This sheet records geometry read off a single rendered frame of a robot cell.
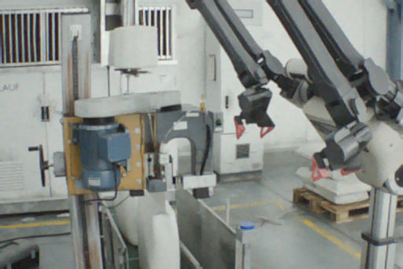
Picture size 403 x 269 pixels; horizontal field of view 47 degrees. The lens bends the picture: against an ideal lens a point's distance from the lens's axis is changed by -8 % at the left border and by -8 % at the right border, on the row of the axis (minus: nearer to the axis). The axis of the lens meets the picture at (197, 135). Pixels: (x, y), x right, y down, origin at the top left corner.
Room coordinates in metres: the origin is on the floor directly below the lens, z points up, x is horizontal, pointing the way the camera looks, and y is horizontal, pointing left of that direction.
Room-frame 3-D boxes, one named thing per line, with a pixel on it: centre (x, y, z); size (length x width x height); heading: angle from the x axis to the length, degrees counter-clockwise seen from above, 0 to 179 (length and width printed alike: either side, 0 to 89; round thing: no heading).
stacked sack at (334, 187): (4.47, -1.49, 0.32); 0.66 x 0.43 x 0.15; 110
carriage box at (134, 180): (2.03, 0.41, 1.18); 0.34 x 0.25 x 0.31; 108
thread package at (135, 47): (1.84, 0.23, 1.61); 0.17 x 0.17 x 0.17
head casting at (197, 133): (2.16, 0.10, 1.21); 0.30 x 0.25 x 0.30; 18
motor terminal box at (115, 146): (1.72, 0.29, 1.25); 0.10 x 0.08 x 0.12; 133
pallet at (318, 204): (4.76, -1.70, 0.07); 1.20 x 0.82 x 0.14; 110
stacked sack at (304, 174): (4.84, -1.36, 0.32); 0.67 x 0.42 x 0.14; 112
